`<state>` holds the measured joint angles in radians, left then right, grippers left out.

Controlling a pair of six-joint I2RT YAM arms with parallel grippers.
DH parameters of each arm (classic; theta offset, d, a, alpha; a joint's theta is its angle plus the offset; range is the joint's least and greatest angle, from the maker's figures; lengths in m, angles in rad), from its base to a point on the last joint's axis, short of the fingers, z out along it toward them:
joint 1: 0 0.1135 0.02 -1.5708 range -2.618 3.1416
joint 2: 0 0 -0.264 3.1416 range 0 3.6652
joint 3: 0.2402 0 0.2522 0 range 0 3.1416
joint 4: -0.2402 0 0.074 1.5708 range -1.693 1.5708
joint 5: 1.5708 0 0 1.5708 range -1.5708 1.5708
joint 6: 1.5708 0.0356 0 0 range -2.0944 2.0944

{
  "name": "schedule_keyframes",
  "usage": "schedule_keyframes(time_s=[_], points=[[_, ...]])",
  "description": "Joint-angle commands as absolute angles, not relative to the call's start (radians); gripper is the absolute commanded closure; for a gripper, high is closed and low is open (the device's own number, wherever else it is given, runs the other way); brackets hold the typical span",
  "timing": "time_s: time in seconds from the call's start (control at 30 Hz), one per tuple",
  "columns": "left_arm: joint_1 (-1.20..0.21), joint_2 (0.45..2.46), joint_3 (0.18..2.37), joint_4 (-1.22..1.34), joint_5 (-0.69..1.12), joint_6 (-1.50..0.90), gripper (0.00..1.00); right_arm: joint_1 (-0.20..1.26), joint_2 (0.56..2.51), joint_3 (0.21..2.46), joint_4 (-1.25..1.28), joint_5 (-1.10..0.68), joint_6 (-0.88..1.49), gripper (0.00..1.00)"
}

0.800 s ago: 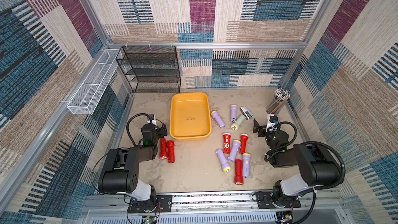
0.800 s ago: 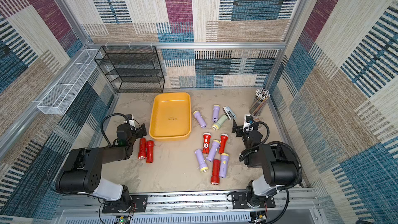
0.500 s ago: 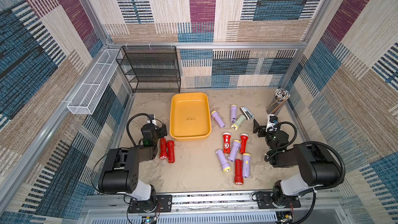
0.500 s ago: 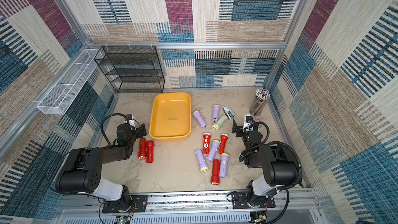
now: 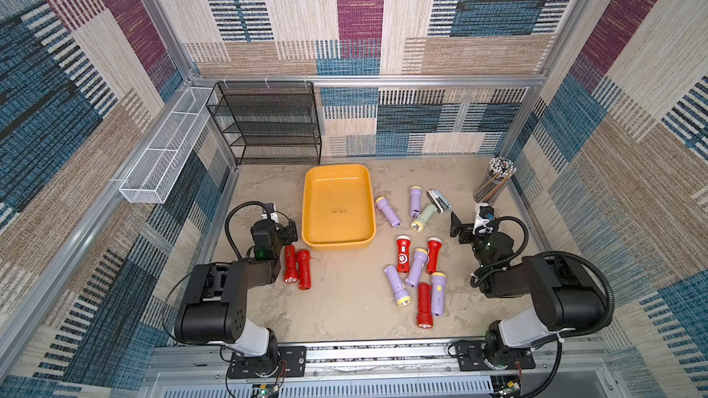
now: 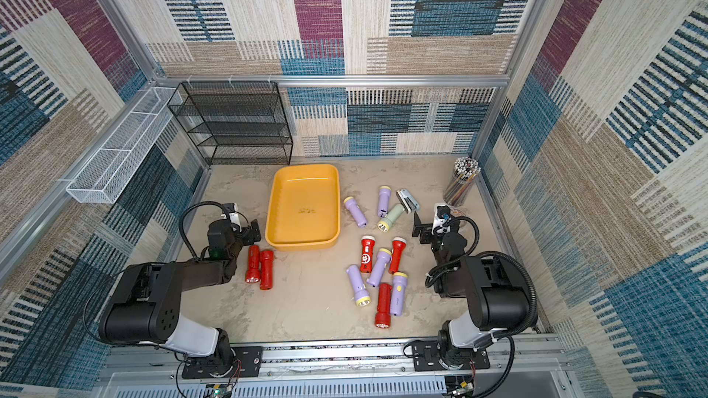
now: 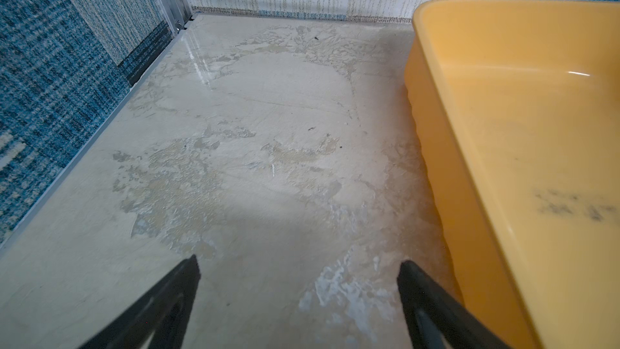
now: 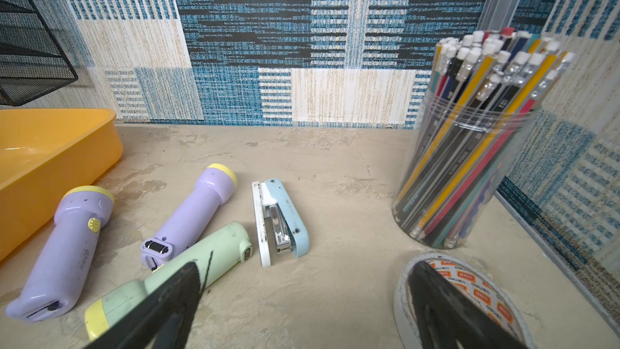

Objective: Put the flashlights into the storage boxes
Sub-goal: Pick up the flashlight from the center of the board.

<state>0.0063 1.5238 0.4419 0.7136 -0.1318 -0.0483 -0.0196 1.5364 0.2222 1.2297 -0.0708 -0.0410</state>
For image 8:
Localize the clear cup of pencils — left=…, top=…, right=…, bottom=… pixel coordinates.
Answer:
left=392, top=27, right=576, bottom=249

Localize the mint green flashlight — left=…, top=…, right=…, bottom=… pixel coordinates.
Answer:
left=85, top=221, right=253, bottom=341

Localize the yellow plastic storage tray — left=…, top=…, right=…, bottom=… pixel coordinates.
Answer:
left=1, top=108, right=123, bottom=258

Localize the white tape roll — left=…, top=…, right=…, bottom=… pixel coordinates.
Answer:
left=393, top=253, right=536, bottom=348

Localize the light blue stapler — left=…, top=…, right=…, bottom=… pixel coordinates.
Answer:
left=251, top=179, right=310, bottom=268

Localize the black mesh shelf rack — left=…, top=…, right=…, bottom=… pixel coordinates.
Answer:
left=1, top=0, right=78, bottom=107

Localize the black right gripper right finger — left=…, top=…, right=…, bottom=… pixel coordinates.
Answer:
left=408, top=262, right=526, bottom=348

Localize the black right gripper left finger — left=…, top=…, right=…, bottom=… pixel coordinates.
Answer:
left=85, top=263, right=201, bottom=348

